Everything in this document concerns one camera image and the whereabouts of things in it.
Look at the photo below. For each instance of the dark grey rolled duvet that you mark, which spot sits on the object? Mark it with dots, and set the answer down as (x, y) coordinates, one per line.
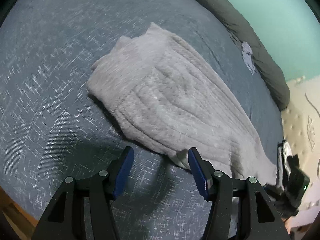
(240, 28)

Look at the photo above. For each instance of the cream tufted headboard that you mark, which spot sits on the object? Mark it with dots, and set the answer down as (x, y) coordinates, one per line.
(301, 127)

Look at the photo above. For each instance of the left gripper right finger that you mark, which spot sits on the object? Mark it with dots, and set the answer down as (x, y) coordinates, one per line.
(257, 216)

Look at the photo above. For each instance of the white folded garment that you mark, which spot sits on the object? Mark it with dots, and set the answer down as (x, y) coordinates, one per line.
(286, 152)

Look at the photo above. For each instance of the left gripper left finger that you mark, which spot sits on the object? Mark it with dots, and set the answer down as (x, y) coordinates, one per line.
(64, 218)

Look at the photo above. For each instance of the grey knit sweater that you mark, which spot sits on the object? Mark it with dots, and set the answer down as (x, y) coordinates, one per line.
(165, 96)

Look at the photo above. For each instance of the blue checked cloth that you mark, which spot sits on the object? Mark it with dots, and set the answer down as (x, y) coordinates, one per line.
(247, 54)

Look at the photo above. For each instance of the blue patterned bed sheet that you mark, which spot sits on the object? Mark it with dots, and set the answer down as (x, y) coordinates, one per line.
(51, 128)

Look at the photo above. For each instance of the black folded garment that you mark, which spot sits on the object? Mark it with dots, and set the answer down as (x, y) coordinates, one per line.
(293, 163)

